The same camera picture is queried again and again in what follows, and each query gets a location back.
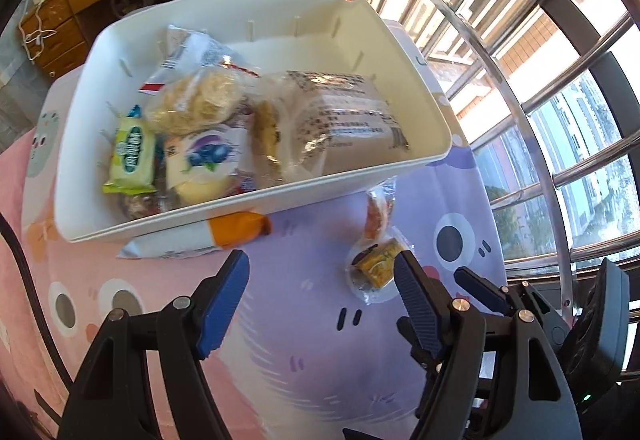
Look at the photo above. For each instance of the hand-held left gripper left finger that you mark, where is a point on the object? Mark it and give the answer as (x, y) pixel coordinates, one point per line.
(225, 305)

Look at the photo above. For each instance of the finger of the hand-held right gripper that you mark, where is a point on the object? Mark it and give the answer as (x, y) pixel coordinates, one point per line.
(407, 327)
(480, 287)

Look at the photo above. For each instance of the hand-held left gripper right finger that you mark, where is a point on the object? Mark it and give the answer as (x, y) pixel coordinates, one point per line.
(417, 300)

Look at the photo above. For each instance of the clear packet yellow label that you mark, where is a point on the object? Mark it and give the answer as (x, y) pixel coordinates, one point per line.
(375, 265)

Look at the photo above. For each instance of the clear packet red-brown snack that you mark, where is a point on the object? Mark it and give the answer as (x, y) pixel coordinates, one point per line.
(145, 207)

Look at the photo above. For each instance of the blueberry print cake packet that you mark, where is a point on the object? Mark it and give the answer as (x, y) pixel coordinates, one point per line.
(205, 160)

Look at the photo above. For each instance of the green pastry packet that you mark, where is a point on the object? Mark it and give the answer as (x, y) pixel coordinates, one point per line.
(132, 155)

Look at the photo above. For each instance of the large clear bread packet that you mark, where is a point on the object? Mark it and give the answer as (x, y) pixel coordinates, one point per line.
(325, 120)

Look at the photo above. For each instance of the white plastic bin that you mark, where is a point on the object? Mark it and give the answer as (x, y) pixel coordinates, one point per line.
(80, 160)

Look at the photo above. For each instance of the clear rice cracker packet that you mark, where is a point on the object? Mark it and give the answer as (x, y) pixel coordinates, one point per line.
(200, 100)

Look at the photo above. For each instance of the white and orange packet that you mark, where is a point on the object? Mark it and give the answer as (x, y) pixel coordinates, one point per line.
(200, 237)

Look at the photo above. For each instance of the cartoon printed mat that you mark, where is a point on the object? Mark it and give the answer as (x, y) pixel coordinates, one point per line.
(310, 345)

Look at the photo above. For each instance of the clear packet orange round snack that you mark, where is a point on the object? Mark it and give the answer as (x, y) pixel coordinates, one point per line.
(377, 215)

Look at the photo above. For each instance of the metal window bars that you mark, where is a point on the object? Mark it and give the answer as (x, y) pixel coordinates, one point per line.
(525, 85)

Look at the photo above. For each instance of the clear packet red stripe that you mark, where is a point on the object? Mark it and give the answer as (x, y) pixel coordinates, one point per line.
(172, 52)

